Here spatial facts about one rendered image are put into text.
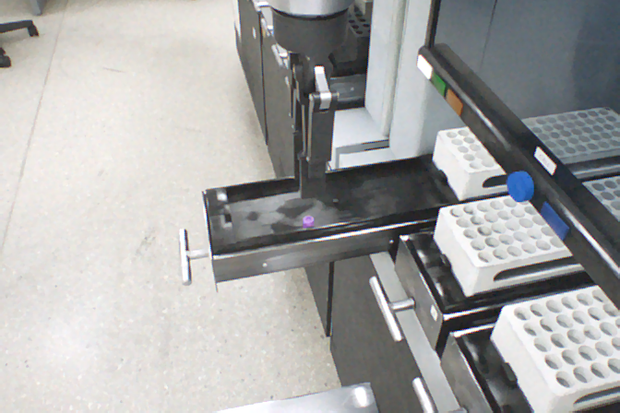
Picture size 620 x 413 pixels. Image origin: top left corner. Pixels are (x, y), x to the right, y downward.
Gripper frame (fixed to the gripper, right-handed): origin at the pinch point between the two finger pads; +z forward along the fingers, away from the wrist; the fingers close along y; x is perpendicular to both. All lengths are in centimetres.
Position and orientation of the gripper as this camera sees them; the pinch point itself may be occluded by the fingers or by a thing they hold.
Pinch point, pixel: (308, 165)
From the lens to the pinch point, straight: 64.0
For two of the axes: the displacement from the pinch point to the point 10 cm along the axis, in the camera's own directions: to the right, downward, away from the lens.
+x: -9.7, 1.5, -1.8
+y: -2.3, -6.4, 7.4
